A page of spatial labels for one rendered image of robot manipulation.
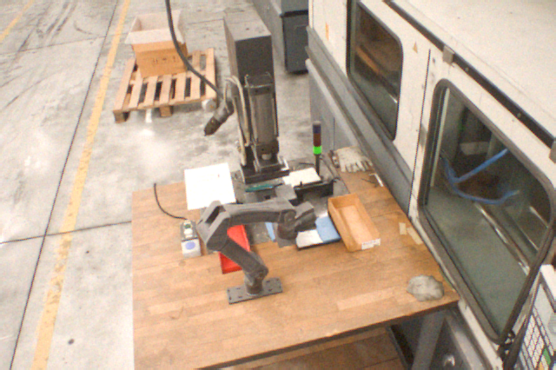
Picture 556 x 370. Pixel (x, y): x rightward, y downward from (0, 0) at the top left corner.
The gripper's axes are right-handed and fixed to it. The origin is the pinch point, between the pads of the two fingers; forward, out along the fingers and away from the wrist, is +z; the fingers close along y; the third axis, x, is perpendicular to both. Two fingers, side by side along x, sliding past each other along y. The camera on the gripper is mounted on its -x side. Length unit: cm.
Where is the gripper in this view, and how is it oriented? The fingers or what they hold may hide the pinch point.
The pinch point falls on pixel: (281, 238)
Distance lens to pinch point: 174.5
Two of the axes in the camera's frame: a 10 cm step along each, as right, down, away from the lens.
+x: -9.6, 2.0, -1.8
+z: -1.0, 3.6, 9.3
